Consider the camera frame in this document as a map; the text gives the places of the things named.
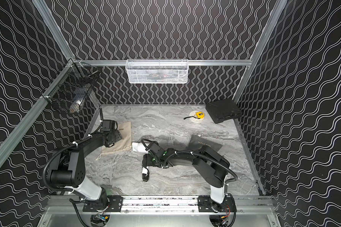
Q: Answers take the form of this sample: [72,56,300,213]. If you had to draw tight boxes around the dark grey hair dryer bag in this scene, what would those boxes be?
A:
[186,135,222,152]

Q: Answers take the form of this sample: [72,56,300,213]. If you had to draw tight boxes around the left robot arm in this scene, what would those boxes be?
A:
[43,107,122,210]

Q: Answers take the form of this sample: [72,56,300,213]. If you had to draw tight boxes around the item in black basket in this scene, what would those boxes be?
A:
[69,97,84,113]

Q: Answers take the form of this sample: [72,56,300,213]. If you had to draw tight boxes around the white round coaster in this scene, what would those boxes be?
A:
[188,110,205,123]

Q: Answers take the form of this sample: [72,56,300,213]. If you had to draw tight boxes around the yellow tape measure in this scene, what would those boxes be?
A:
[195,112,205,119]

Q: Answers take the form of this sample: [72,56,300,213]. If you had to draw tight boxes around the black hard case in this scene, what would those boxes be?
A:
[206,98,242,124]

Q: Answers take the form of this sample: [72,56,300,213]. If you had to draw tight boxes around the black wire wall basket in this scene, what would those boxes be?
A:
[44,63,100,114]

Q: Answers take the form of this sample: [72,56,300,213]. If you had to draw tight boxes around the white mesh wall basket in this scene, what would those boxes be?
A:
[125,59,189,84]

